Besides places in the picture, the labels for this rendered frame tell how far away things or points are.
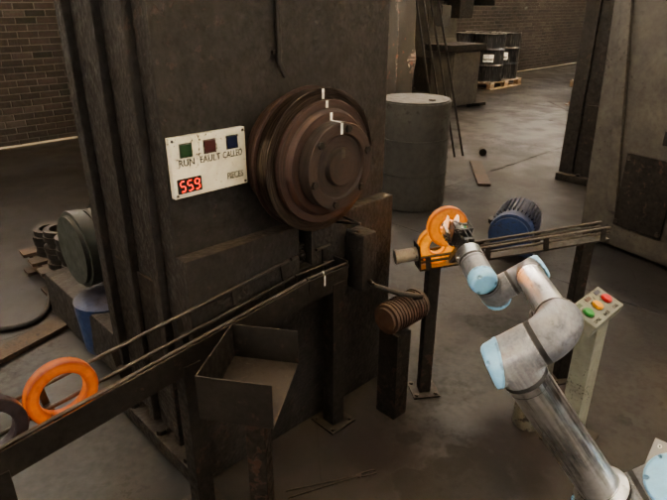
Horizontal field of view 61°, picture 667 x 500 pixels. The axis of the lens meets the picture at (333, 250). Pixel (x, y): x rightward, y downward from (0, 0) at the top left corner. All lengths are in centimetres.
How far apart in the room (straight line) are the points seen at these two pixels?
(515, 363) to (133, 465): 152
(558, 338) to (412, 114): 329
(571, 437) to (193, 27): 147
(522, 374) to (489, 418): 113
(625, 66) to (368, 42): 236
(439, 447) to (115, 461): 124
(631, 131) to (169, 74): 321
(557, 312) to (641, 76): 289
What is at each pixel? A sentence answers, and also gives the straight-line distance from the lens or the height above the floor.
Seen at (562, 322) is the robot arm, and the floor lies 91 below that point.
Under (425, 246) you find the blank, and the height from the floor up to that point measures 71.
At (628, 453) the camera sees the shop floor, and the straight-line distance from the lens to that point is 259.
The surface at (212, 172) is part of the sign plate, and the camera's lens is 178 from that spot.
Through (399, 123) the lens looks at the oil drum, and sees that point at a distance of 456.
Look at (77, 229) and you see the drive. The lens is 288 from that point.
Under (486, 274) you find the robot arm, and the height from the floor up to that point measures 80.
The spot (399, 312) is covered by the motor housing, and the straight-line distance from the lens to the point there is 219.
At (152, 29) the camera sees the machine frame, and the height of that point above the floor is 153.
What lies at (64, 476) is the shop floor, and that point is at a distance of 245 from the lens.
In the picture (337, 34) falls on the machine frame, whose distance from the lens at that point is 208.
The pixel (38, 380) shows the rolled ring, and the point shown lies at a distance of 163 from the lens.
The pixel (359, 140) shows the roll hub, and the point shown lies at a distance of 186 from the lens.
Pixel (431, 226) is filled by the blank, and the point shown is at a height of 83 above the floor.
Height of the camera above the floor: 160
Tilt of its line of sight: 24 degrees down
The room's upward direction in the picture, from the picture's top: straight up
